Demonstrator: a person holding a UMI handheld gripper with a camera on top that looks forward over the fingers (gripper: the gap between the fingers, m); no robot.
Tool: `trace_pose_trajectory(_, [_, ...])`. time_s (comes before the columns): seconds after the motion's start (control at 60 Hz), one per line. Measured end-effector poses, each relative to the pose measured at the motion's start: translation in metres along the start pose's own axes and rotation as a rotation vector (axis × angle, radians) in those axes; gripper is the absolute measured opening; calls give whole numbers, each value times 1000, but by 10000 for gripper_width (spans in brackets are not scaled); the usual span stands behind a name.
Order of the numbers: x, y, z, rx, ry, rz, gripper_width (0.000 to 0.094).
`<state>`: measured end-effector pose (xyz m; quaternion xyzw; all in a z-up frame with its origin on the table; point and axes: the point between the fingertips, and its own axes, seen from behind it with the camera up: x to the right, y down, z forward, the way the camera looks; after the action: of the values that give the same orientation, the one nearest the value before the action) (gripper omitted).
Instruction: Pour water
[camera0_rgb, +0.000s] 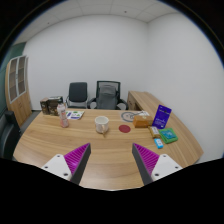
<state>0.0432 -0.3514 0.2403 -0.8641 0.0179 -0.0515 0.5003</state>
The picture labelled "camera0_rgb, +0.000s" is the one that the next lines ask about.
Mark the white ceramic mug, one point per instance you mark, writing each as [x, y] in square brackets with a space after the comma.
[102, 124]

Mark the orange brown box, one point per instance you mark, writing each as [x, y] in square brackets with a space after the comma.
[142, 121]

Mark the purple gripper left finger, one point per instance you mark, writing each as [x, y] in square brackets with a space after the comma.
[70, 166]

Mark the green packet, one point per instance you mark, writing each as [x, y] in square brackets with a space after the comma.
[168, 135]

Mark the tan snack packet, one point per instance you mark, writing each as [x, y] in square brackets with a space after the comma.
[154, 132]

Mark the black office chair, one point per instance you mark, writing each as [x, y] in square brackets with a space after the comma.
[77, 95]

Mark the red round coaster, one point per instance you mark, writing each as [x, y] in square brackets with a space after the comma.
[124, 128]

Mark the white green leaflet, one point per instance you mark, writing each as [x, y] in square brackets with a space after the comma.
[74, 115]

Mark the black chair at left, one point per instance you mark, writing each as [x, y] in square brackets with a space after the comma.
[10, 134]

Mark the wooden glass-door cabinet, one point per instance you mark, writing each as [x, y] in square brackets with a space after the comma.
[16, 89]

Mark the small blue packet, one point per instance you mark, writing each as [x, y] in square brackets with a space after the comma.
[158, 143]

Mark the dark cardboard box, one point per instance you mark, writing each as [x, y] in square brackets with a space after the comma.
[49, 105]

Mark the purple standing card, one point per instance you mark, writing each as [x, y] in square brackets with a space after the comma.
[161, 117]

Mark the wooden side desk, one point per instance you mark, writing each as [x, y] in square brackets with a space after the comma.
[142, 101]

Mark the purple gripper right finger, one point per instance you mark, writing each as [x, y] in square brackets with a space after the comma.
[152, 166]

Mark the grey mesh office chair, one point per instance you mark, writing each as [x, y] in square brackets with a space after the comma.
[107, 96]

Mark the clear plastic water bottle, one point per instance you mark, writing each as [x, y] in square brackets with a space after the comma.
[62, 115]

